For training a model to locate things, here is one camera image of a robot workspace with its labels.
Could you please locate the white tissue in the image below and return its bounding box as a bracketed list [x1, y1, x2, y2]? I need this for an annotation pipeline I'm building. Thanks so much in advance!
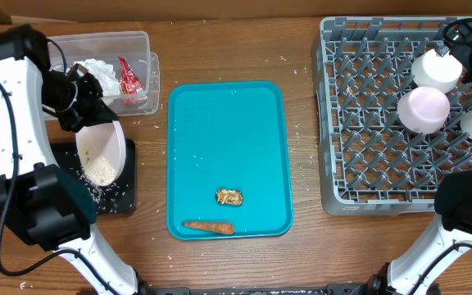
[75, 58, 121, 97]

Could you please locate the large white plate with rice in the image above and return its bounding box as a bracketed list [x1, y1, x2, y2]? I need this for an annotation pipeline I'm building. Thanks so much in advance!
[75, 120, 126, 182]

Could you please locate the red snack wrapper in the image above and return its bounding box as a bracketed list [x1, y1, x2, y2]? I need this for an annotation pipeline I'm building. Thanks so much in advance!
[118, 57, 146, 105]

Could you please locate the small white bowl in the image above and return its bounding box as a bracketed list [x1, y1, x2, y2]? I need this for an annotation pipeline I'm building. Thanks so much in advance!
[397, 86, 450, 134]

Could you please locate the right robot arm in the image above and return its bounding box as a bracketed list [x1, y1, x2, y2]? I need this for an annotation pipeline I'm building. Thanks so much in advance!
[353, 17, 472, 294]

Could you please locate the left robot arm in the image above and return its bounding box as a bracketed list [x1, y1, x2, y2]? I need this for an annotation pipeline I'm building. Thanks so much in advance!
[0, 25, 149, 294]

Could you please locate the clear plastic waste bin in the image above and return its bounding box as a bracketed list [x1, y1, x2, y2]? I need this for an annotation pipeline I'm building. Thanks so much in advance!
[48, 31, 161, 116]

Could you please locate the grey dishwasher rack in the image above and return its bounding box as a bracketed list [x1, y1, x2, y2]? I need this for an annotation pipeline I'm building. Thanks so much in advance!
[311, 16, 472, 216]

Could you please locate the pile of white rice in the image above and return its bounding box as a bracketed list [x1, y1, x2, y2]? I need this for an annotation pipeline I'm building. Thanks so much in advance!
[82, 156, 117, 186]

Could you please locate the black plastic tray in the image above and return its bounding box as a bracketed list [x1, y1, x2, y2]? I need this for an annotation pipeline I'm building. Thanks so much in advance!
[51, 138, 137, 215]

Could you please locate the brown cardboard backdrop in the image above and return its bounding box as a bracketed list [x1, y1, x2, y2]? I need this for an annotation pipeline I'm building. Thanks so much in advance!
[0, 0, 472, 24]

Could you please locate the teal plastic serving tray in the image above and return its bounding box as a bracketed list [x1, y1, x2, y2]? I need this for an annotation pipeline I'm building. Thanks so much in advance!
[166, 81, 294, 241]

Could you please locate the walnut food scrap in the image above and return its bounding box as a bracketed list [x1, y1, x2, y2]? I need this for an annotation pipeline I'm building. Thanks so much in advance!
[215, 188, 243, 207]

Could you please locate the carrot piece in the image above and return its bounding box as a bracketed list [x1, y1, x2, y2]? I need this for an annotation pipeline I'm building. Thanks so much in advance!
[183, 221, 235, 235]

